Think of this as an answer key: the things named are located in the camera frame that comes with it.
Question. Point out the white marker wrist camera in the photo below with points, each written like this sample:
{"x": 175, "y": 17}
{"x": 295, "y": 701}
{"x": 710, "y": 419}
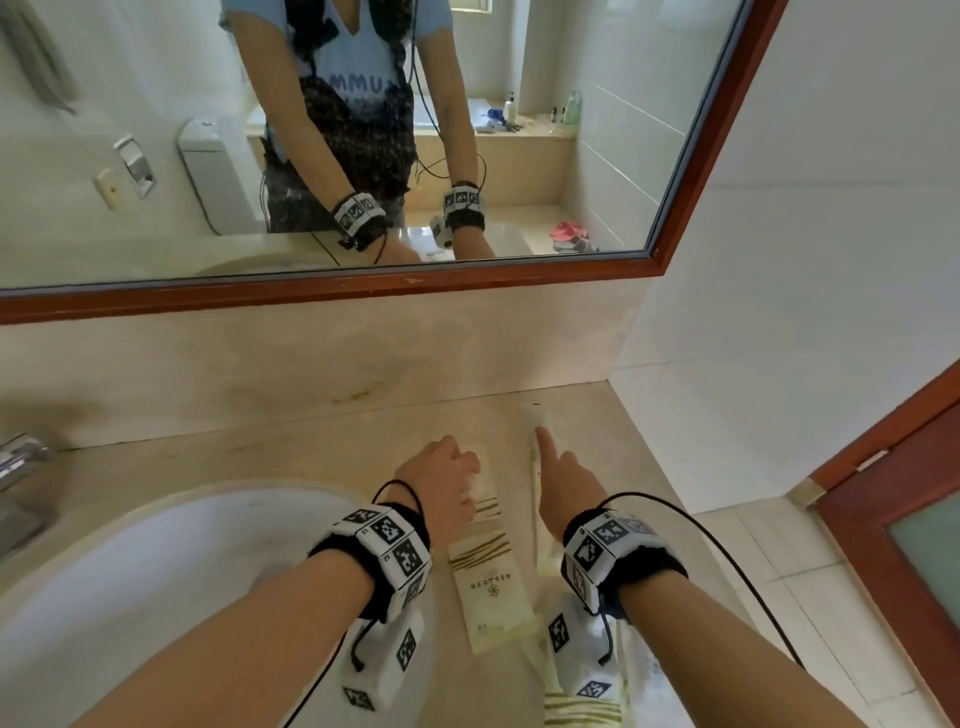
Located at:
{"x": 585, "y": 652}
{"x": 386, "y": 660}

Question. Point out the person's right hand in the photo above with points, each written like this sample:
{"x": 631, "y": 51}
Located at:
{"x": 570, "y": 487}

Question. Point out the long clear toothbrush packet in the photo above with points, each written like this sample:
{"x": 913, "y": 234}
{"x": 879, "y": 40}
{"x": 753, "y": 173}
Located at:
{"x": 541, "y": 517}

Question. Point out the large cream striped sachet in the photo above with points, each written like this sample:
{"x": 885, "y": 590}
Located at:
{"x": 491, "y": 592}

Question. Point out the cream sachet with olive stripes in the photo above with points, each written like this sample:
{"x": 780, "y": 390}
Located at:
{"x": 581, "y": 711}

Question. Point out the small cream striped sachet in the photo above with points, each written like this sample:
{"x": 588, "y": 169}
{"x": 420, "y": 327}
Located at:
{"x": 486, "y": 504}

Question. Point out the person's left hand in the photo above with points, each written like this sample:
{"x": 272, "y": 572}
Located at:
{"x": 429, "y": 480}

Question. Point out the person's left fingers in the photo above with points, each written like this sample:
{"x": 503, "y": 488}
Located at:
{"x": 461, "y": 471}

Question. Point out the white sink basin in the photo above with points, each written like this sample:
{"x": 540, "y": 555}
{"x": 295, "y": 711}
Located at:
{"x": 150, "y": 585}

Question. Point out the black marker wrist band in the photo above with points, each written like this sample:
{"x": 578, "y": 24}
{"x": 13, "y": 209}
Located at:
{"x": 611, "y": 551}
{"x": 382, "y": 551}

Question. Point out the chrome faucet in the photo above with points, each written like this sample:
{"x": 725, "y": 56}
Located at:
{"x": 22, "y": 487}

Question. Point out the wood framed wall mirror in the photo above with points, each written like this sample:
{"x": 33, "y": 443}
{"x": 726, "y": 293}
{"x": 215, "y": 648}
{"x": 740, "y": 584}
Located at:
{"x": 525, "y": 150}

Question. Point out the person's left forearm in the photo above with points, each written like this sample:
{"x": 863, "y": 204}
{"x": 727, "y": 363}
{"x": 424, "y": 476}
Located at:
{"x": 247, "y": 645}

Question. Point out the person's right forearm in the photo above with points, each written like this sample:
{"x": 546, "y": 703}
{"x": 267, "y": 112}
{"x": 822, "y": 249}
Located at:
{"x": 720, "y": 660}

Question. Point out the brown door with frosted glass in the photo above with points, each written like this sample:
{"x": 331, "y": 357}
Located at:
{"x": 900, "y": 540}

